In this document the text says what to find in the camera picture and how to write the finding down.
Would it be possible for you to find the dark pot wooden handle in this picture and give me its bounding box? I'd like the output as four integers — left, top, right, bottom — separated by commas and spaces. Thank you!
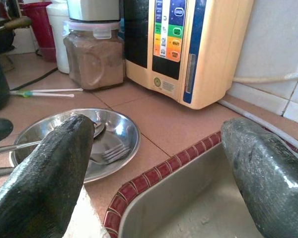
0, 16, 32, 55

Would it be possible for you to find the stainless steel fork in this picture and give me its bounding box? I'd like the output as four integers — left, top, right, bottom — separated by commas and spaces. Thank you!
0, 143, 132, 179

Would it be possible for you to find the red plastic container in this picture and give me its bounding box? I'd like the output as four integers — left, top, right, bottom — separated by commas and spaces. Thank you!
19, 1, 57, 62

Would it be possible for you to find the cream water ionizer appliance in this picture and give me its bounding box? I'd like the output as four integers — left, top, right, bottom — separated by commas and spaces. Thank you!
123, 0, 254, 110

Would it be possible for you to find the stainless steel sink basin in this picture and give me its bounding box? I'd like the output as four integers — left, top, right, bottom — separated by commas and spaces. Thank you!
118, 142, 298, 238

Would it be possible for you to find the clear jar brown powder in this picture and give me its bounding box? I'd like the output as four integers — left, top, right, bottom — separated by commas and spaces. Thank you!
63, 19, 126, 90

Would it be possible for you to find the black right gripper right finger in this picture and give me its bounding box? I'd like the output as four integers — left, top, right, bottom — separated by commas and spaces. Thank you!
220, 117, 298, 238

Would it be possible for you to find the grey drain pipe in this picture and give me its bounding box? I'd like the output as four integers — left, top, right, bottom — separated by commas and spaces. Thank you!
218, 98, 298, 149

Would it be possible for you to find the round stainless steel plate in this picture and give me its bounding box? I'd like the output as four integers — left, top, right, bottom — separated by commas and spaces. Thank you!
9, 108, 142, 184

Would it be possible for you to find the white container green lid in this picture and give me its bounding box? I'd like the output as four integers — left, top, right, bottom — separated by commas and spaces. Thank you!
46, 0, 71, 74

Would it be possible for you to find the black power cable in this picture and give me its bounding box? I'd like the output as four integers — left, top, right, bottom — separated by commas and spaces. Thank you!
9, 66, 58, 91

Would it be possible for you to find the white training chopsticks green hinge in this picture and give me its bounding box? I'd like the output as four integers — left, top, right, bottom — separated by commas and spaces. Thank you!
9, 88, 84, 99

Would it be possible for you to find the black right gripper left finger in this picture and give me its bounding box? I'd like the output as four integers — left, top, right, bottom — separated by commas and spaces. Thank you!
0, 114, 95, 238

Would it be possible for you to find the white flexible water hose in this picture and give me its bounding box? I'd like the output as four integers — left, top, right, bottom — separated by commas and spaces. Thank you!
232, 66, 298, 84

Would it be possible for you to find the grey white plastic jug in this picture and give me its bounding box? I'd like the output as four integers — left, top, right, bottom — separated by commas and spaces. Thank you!
66, 0, 122, 23

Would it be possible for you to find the stainless steel spoon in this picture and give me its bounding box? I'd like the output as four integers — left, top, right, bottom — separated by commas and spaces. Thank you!
0, 121, 106, 156

